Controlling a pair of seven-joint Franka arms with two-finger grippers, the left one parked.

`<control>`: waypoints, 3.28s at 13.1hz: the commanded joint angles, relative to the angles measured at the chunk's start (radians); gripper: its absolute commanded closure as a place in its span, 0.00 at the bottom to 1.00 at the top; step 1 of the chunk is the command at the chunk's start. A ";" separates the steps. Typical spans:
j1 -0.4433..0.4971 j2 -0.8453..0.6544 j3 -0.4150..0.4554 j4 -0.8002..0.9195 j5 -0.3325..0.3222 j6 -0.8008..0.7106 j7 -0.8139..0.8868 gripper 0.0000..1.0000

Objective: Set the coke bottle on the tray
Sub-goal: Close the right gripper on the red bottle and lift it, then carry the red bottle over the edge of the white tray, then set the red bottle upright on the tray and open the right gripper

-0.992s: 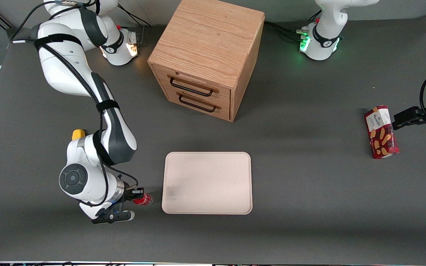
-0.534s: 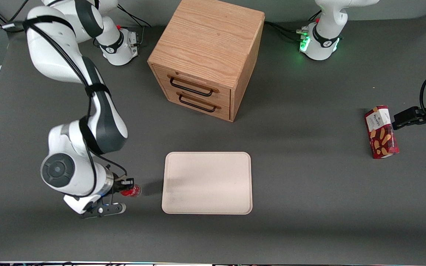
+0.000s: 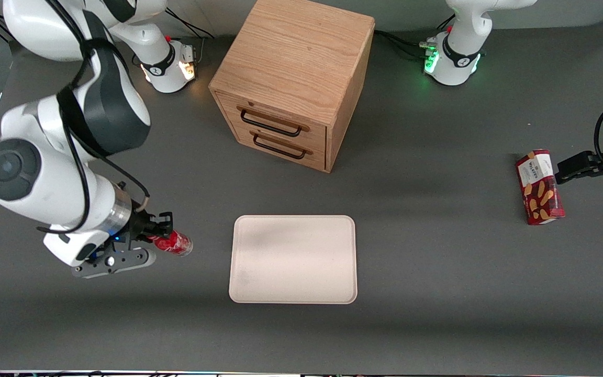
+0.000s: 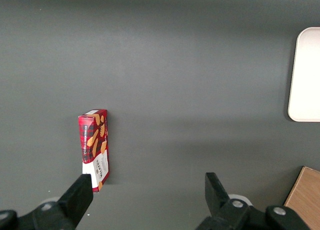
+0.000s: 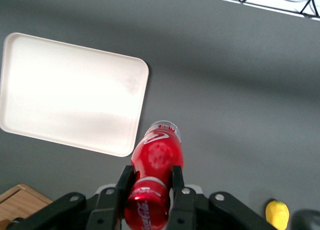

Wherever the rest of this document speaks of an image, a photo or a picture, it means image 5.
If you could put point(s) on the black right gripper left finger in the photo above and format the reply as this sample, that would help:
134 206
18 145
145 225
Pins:
107 202

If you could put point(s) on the yellow lemon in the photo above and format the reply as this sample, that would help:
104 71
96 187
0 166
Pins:
277 215

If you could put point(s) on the cream rectangular plastic tray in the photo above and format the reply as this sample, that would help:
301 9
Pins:
70 94

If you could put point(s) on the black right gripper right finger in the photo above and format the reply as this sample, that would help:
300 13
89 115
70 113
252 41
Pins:
187 205

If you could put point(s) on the wooden two-drawer cabinet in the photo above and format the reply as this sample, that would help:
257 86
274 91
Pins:
22 202

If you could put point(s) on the red coke bottle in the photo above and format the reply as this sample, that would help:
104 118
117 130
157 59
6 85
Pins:
156 154

